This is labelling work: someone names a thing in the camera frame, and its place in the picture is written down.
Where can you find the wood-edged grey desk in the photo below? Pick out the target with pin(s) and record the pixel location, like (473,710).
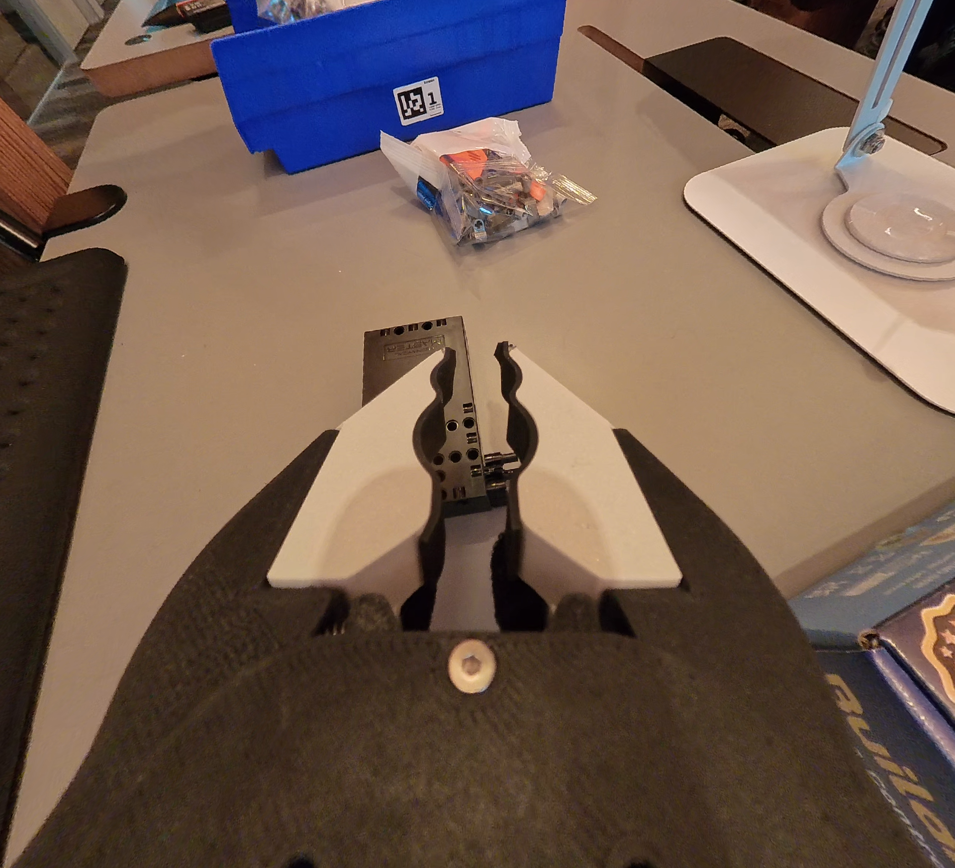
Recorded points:
(127,55)

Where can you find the brown bag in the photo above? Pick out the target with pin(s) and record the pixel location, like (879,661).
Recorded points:
(821,10)

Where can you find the clear bag of orange parts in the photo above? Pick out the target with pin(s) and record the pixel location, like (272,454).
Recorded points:
(485,189)

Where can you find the blue plastic bin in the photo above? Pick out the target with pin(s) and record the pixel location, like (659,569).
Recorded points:
(358,84)

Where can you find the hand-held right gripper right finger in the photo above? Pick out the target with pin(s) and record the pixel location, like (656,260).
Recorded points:
(597,510)

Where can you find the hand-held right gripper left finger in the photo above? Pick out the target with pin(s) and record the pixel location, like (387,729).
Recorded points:
(351,510)

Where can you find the blue robot kit box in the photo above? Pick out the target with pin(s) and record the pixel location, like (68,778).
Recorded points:
(895,734)

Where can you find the white book stand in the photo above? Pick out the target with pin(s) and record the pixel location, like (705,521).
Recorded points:
(806,263)

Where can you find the black perforated plastic block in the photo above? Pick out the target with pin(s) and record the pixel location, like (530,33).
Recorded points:
(403,353)

